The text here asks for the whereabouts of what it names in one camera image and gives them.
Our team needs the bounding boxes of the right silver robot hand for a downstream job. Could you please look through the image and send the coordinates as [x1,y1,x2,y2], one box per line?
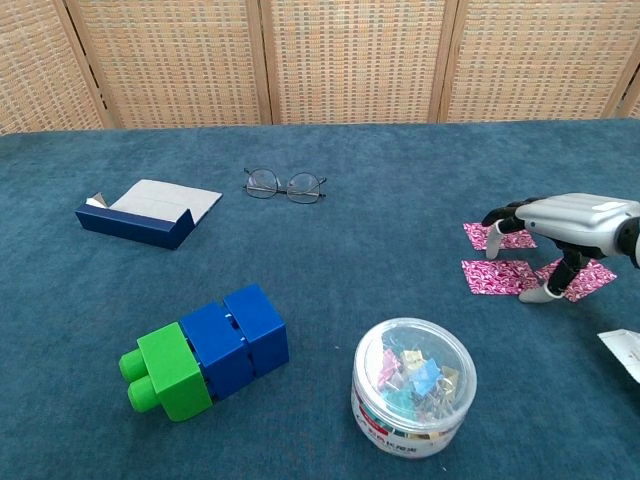
[481,192,640,305]

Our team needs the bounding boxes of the pink patterned card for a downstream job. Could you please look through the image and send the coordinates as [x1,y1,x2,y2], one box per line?
[460,259,541,297]
[533,256,618,303]
[462,221,538,252]

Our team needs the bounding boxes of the blue white box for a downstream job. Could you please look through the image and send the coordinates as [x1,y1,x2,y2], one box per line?
[74,178,224,252]

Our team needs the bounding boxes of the woven folding screen panel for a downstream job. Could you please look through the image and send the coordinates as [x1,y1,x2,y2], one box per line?
[258,0,459,126]
[0,0,117,135]
[438,0,640,124]
[64,0,274,130]
[618,74,640,120]

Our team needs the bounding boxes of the white snack bag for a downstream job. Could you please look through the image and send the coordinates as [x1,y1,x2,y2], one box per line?
[597,328,640,384]

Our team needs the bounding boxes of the blue felt table cover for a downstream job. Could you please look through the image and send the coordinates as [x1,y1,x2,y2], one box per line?
[0,117,640,480]

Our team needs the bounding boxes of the clear plastic binder clip jar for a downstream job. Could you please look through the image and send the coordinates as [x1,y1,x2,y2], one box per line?
[350,315,478,460]

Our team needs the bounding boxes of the blue toy brick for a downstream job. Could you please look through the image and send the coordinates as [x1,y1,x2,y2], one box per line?
[179,301,256,401]
[223,283,290,379]

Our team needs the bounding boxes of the green toy brick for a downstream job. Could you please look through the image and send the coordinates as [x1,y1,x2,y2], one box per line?
[118,321,214,423]

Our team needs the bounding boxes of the thin black frame glasses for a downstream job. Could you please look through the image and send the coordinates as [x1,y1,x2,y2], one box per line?
[242,167,328,206]

